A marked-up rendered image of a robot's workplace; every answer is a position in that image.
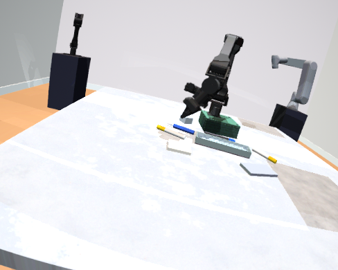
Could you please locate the keyboard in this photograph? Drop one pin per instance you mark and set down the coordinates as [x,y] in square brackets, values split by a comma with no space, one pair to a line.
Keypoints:
[223,145]

